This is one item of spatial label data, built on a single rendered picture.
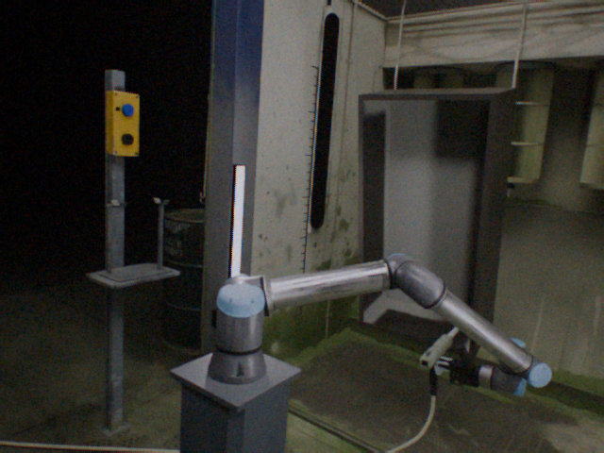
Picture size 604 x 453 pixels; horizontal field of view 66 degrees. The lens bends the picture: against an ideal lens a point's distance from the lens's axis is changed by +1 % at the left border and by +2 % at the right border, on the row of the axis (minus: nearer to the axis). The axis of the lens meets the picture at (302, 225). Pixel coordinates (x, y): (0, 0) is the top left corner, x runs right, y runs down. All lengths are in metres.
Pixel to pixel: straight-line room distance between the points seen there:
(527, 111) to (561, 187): 0.61
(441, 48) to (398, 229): 1.31
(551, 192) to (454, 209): 1.16
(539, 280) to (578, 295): 0.23
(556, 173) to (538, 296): 0.84
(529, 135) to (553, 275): 0.89
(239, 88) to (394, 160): 0.90
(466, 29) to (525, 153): 0.86
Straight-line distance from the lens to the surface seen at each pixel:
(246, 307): 1.45
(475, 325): 1.74
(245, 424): 1.51
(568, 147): 3.53
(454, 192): 2.48
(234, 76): 2.33
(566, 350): 3.19
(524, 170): 3.21
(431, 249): 2.61
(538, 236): 3.46
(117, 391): 2.47
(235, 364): 1.51
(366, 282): 1.69
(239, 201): 2.33
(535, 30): 3.22
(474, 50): 3.29
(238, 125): 2.33
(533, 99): 3.23
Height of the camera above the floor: 1.37
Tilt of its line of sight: 9 degrees down
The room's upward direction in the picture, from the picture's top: 4 degrees clockwise
